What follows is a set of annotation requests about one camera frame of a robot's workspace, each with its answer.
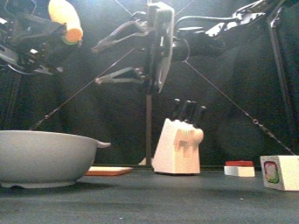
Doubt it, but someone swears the yellow toy corn green husk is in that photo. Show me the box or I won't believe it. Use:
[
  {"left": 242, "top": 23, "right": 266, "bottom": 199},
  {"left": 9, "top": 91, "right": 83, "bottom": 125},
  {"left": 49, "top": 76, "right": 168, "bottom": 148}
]
[{"left": 47, "top": 0, "right": 84, "bottom": 46}]

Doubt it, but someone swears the white toy knife block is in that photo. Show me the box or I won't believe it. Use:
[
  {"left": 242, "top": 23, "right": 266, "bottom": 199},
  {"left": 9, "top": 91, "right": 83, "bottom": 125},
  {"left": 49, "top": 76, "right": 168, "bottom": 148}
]
[{"left": 151, "top": 117, "right": 206, "bottom": 176}]

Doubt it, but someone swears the small beige block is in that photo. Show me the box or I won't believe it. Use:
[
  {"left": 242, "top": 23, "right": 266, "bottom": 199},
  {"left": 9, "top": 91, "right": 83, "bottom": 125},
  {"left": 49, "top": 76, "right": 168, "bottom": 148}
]
[{"left": 137, "top": 157, "right": 155, "bottom": 166}]

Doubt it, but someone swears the wooden cutting board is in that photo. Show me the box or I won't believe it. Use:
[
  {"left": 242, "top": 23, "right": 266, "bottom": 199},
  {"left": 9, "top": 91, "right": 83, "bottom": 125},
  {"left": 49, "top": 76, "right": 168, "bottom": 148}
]
[{"left": 84, "top": 165, "right": 135, "bottom": 177}]

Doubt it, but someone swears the red topped white block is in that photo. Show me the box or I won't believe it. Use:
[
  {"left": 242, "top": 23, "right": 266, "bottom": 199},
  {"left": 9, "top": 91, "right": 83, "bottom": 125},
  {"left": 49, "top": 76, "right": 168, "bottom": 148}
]
[{"left": 223, "top": 160, "right": 258, "bottom": 179}]

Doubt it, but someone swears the white box with colourful print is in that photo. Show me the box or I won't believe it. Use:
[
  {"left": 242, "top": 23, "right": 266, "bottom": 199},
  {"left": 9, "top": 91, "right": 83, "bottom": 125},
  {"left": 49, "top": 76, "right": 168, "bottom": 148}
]
[{"left": 259, "top": 155, "right": 299, "bottom": 192}]

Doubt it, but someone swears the thin diagonal brace wire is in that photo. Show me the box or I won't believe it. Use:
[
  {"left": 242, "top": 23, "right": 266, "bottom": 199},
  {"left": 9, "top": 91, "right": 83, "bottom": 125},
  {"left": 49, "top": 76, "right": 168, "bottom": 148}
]
[
  {"left": 113, "top": 0, "right": 298, "bottom": 156},
  {"left": 28, "top": 0, "right": 196, "bottom": 131}
]

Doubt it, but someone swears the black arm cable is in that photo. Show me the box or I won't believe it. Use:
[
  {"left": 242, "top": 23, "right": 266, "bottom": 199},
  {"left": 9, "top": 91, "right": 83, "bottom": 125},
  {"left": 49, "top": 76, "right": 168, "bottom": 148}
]
[{"left": 172, "top": 15, "right": 240, "bottom": 33}]

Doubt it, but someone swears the black handled toy knife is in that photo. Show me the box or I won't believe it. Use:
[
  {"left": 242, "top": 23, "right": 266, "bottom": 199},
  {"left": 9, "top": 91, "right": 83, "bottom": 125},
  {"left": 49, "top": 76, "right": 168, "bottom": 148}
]
[
  {"left": 177, "top": 100, "right": 192, "bottom": 123},
  {"left": 192, "top": 105, "right": 208, "bottom": 130},
  {"left": 171, "top": 98, "right": 183, "bottom": 121},
  {"left": 185, "top": 101, "right": 199, "bottom": 124}
]

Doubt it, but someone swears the metal vertical frame pole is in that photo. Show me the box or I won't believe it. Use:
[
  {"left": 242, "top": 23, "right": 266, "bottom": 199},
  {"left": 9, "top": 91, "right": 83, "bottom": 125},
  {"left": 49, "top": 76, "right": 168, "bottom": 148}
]
[{"left": 144, "top": 0, "right": 155, "bottom": 168}]

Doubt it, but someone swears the black frame post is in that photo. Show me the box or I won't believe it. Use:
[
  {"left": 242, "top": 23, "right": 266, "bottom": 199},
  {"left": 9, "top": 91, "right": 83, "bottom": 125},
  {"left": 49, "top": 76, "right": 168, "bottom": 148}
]
[{"left": 267, "top": 11, "right": 299, "bottom": 144}]

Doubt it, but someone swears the grey bowl with handles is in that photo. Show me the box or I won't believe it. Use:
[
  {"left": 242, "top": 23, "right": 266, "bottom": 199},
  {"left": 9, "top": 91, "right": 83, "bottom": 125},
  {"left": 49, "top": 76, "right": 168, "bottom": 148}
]
[{"left": 0, "top": 129, "right": 112, "bottom": 189}]

